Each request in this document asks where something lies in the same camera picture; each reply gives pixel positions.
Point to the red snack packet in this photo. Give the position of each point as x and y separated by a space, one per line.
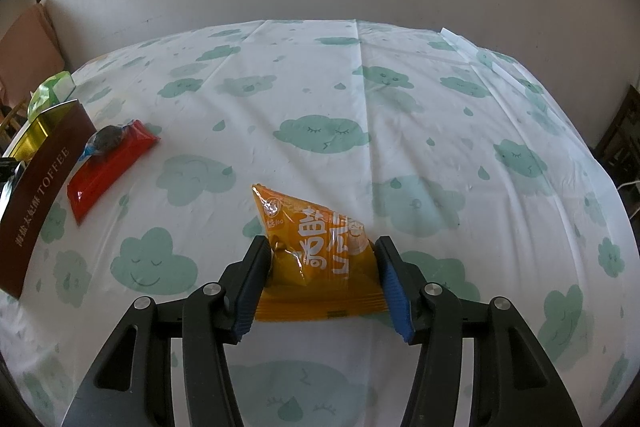
110 179

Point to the orange snack packet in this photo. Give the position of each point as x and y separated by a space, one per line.
310 232

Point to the yellow wooden chair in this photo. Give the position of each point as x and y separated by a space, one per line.
7 119

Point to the gold and red tin box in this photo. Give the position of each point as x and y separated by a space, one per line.
40 202

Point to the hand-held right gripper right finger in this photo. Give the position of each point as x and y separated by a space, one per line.
397 302

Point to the green tissue pack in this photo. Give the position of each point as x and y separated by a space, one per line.
50 92

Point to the cloud print tablecloth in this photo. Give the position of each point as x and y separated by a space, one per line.
350 82

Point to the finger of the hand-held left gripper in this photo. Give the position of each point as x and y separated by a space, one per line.
7 187

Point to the dark wooden furniture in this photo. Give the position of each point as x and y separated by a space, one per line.
622 132

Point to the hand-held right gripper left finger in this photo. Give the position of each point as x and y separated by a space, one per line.
250 287

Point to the clear blue cookie packet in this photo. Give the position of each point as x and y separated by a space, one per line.
107 139

